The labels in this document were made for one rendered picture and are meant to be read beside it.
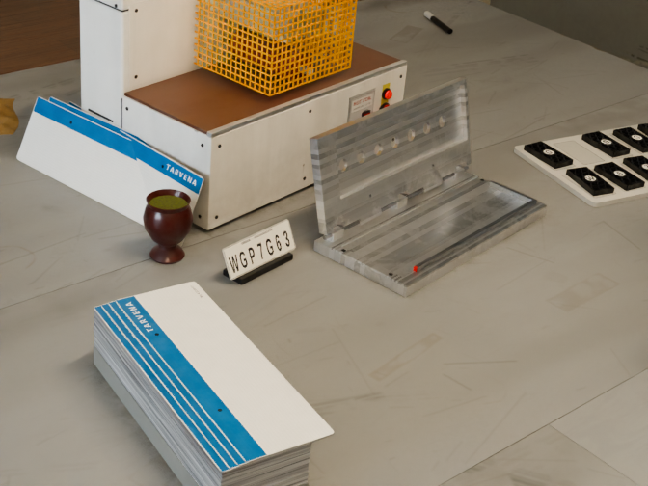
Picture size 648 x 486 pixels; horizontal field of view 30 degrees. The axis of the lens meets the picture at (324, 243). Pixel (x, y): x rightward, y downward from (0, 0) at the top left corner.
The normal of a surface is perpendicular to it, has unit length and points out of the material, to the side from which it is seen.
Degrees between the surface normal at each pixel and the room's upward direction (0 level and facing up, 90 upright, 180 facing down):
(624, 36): 90
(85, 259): 0
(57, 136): 63
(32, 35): 0
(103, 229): 0
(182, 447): 90
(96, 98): 90
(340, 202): 76
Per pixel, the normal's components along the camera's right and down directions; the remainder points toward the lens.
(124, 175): -0.52, -0.09
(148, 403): -0.85, 0.20
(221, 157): 0.75, 0.38
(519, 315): 0.08, -0.86
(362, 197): 0.75, 0.17
